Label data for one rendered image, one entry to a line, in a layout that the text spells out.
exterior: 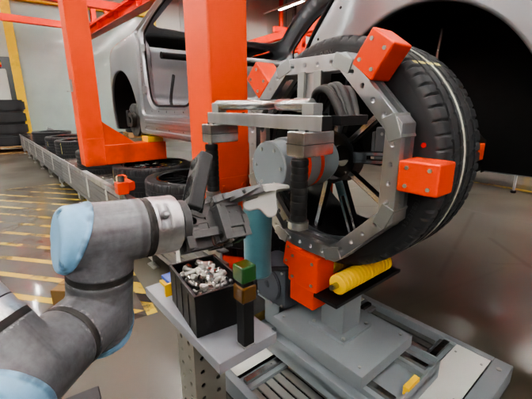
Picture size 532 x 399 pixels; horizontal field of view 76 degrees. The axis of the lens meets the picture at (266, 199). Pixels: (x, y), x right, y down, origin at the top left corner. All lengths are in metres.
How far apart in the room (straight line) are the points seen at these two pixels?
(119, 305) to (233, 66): 0.93
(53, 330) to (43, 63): 13.39
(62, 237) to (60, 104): 13.26
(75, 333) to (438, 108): 0.79
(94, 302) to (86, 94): 2.61
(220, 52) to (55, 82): 12.60
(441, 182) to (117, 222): 0.61
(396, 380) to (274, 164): 0.82
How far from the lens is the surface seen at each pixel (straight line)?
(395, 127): 0.80
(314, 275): 1.03
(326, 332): 1.29
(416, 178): 0.79
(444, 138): 0.86
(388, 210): 0.83
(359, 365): 1.20
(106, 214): 0.50
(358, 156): 0.98
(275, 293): 1.36
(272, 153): 0.85
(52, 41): 13.85
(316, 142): 0.69
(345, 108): 0.74
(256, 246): 1.02
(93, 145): 3.06
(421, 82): 0.88
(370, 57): 0.84
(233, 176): 1.28
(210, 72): 1.22
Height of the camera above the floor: 1.00
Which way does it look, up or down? 16 degrees down
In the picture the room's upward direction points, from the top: straight up
